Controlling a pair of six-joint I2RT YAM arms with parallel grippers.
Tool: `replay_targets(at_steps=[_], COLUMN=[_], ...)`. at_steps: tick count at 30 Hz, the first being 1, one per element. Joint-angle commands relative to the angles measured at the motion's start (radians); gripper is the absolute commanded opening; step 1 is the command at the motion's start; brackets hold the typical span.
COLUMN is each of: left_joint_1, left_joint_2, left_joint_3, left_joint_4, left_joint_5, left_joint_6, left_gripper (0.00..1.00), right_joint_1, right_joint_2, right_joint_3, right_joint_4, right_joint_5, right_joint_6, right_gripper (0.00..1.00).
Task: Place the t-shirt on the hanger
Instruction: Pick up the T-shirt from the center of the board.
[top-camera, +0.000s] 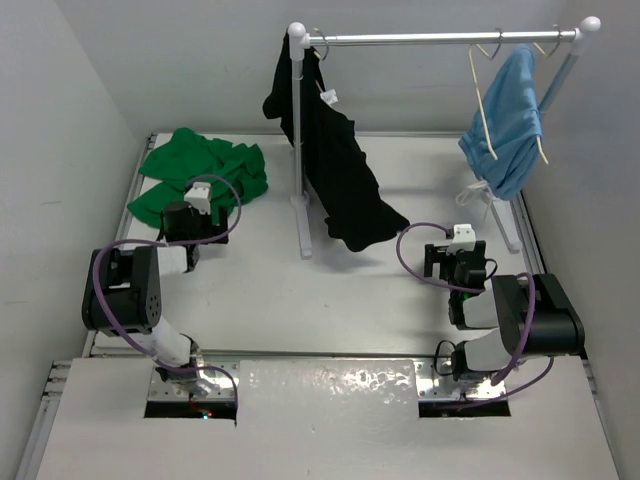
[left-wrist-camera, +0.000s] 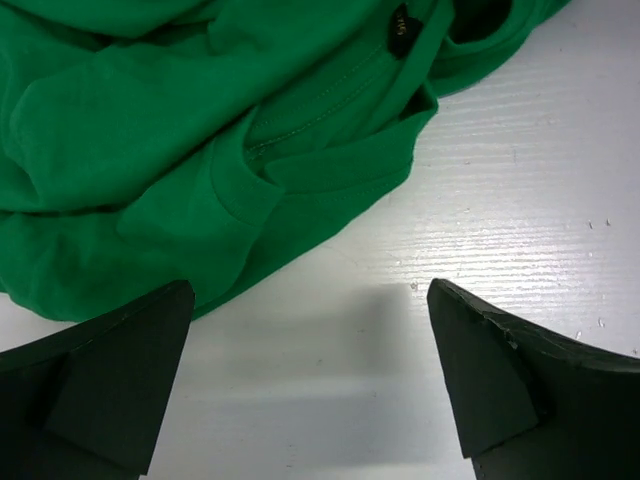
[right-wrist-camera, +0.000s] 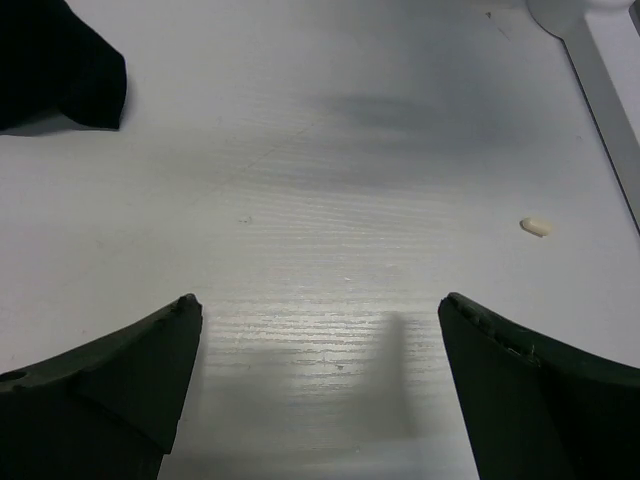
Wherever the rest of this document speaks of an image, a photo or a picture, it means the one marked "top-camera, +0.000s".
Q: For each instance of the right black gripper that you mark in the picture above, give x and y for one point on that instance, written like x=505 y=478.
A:
x=436 y=255

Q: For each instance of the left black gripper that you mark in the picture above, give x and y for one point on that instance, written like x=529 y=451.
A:
x=212 y=231

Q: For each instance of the green t shirt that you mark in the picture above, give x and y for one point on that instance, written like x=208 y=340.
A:
x=188 y=155

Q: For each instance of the cream wire hanger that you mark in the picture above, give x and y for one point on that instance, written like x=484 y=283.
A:
x=478 y=93

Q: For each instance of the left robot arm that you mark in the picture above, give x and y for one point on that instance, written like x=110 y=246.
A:
x=122 y=296

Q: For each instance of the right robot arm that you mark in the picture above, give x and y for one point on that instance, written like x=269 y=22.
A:
x=524 y=316

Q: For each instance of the black t shirt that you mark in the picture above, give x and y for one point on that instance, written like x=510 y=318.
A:
x=336 y=168

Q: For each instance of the hanger holding blue shorts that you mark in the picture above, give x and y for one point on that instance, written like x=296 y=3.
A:
x=545 y=55

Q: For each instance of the light blue shorts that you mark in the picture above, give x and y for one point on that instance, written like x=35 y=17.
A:
x=501 y=145

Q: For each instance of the white front cover panel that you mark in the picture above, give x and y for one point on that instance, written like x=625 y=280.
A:
x=325 y=419

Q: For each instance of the silver white clothes rack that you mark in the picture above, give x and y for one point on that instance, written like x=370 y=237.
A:
x=300 y=41

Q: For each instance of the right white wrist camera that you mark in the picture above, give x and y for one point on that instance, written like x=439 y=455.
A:
x=462 y=237

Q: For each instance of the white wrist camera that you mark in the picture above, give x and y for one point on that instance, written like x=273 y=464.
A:
x=462 y=237
x=198 y=196

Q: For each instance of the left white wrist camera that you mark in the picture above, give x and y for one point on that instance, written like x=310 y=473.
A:
x=198 y=196

